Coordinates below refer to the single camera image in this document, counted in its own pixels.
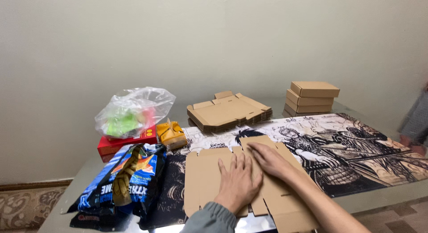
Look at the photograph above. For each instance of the person's right hand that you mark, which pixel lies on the person's right hand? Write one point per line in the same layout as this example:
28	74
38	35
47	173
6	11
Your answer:
276	162

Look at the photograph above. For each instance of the person's left hand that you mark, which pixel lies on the person's left hand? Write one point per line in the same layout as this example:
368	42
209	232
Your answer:
237	188

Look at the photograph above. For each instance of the person's right fingers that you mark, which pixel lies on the person's right fingers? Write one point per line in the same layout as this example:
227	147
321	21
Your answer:
259	152

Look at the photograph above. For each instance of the stack of flat cardboard blanks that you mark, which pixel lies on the stack of flat cardboard blanks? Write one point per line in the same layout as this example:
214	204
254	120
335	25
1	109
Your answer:
227	114

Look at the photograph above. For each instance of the folded brown cardboard box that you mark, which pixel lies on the folded brown cardboard box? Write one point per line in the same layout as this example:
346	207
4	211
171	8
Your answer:
316	88
307	109
309	101

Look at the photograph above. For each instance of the black and white illustrated desk mat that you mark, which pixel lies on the black and white illustrated desk mat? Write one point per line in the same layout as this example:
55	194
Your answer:
344	152

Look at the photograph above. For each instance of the yellow wrapped packet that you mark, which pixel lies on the yellow wrapped packet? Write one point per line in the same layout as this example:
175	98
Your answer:
171	135

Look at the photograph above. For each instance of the blue snack bag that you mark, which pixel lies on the blue snack bag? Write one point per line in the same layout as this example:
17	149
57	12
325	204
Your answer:
133	179

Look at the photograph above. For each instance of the clear plastic bag green contents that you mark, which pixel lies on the clear plastic bag green contents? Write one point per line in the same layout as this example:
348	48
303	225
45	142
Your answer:
132	114

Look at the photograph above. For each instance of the red flat carton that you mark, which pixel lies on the red flat carton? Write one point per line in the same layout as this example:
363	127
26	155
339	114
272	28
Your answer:
123	144

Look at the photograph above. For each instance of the black snack bag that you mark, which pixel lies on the black snack bag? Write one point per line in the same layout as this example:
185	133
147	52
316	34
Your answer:
97	221

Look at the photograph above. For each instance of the beige patterned rug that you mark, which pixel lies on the beige patterned rug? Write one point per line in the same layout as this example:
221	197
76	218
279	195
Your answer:
28	208

